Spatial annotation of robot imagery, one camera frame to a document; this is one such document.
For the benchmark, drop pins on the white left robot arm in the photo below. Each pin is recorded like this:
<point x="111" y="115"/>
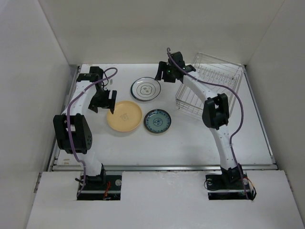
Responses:
<point x="72" y="130"/>

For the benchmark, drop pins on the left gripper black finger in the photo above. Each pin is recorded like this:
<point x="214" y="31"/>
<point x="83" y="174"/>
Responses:
<point x="93" y="108"/>
<point x="112" y="101"/>

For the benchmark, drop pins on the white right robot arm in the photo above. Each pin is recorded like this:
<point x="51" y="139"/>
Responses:
<point x="215" y="115"/>

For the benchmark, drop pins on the dark green patterned plate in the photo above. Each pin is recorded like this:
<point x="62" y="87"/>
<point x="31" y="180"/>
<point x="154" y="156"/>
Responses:
<point x="157" y="121"/>

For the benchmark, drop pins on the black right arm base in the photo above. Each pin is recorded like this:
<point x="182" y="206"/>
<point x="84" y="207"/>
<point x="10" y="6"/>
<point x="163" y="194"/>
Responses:
<point x="218" y="190"/>

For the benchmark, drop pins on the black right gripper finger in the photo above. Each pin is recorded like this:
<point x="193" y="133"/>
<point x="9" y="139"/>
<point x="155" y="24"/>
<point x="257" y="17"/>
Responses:
<point x="167" y="75"/>
<point x="161" y="69"/>

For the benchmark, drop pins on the grey white lined plate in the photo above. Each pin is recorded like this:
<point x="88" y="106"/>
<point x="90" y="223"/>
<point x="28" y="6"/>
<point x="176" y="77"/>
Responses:
<point x="145" y="89"/>

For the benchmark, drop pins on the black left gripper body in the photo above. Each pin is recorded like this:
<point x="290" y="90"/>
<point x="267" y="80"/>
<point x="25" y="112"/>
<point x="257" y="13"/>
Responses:
<point x="100" y="99"/>

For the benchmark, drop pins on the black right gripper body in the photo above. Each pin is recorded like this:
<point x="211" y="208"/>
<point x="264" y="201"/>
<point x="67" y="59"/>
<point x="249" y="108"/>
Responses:
<point x="167" y="65"/>

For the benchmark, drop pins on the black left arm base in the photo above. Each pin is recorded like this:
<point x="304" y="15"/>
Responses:
<point x="107" y="190"/>

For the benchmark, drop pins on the metal wire dish rack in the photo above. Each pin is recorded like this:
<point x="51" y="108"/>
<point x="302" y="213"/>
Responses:
<point x="214" y="81"/>

